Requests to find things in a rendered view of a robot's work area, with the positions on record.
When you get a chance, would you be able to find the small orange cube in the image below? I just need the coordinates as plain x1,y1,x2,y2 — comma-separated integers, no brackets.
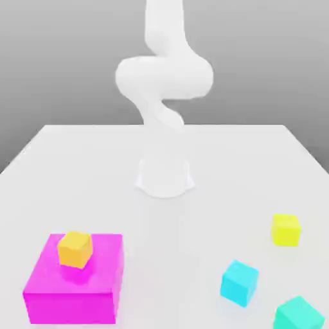
57,231,94,270

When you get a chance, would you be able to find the small yellow cube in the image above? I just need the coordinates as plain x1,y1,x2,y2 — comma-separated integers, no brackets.
270,213,302,248

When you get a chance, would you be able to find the small cyan cube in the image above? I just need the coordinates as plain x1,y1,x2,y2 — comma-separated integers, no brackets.
219,259,260,308

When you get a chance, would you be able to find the small teal cube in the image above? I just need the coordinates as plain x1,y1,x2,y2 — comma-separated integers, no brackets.
272,295,326,329

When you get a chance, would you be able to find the large magenta box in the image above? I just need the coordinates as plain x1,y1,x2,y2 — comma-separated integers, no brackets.
22,233,125,325

